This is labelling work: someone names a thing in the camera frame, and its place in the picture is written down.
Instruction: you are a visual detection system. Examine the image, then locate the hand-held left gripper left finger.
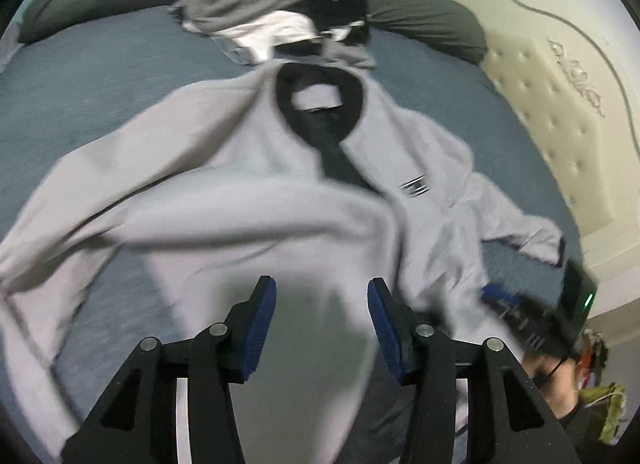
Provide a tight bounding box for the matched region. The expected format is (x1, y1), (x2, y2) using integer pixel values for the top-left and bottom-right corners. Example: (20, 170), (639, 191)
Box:
(62, 275), (277, 464)

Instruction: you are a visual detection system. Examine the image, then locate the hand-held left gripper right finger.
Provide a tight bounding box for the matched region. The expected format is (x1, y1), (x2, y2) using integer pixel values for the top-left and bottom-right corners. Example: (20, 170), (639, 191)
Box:
(367, 278), (581, 464)

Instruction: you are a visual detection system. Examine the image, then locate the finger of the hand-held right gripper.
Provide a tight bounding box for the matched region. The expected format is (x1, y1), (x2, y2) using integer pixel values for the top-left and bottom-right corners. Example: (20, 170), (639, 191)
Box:
(480, 284), (531, 319)

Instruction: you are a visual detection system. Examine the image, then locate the light grey jacket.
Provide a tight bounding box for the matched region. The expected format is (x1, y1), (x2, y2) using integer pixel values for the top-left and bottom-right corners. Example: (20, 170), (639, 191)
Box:
(0, 64), (566, 464)

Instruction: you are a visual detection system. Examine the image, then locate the person's right forearm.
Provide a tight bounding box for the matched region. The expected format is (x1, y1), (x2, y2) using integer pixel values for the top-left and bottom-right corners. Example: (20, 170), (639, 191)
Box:
(557, 406), (603, 464)

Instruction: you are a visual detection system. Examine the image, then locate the person's right hand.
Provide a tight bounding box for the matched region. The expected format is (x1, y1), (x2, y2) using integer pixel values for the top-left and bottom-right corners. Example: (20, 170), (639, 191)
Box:
(530, 356), (581, 420)

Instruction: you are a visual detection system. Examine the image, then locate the yellow green plastic bag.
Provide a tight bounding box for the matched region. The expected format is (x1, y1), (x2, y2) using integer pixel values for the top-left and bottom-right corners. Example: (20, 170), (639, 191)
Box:
(580, 383), (627, 445)

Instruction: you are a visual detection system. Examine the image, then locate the cream tufted headboard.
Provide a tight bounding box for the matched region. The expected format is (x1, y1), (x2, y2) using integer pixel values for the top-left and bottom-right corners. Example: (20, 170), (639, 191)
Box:
(452, 0), (640, 315)

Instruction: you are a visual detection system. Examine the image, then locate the blue patterned bed sheet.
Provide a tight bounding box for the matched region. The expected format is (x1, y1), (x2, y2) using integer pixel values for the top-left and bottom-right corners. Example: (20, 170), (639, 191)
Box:
(0, 6), (586, 464)

